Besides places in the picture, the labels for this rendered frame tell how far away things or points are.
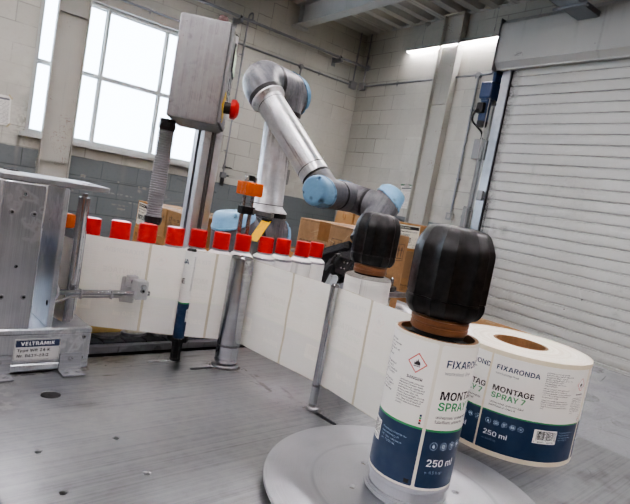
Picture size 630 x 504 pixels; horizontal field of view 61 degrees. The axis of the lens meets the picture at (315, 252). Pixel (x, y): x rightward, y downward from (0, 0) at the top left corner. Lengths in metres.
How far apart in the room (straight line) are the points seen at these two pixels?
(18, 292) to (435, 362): 0.54
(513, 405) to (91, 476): 0.52
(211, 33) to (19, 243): 0.53
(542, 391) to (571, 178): 4.86
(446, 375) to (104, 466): 0.35
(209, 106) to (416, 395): 0.69
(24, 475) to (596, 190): 5.21
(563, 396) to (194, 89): 0.79
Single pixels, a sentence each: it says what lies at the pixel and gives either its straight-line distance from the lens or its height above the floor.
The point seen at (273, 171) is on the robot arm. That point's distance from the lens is 1.53.
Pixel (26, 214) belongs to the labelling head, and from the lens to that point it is 0.77.
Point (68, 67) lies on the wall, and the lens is 6.40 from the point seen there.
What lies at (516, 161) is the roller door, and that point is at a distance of 5.94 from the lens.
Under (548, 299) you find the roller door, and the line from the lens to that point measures 5.56.
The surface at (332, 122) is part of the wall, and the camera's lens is 7.90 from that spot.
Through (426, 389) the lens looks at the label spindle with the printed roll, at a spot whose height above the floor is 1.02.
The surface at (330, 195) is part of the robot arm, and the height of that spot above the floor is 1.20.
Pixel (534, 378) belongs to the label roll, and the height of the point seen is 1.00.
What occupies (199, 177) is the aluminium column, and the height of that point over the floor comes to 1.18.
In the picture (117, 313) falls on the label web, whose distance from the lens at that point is 0.92.
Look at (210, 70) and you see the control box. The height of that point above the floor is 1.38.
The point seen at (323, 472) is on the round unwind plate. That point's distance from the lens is 0.62.
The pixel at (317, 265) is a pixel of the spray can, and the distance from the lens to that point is 1.23.
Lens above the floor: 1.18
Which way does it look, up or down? 5 degrees down
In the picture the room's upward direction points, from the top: 10 degrees clockwise
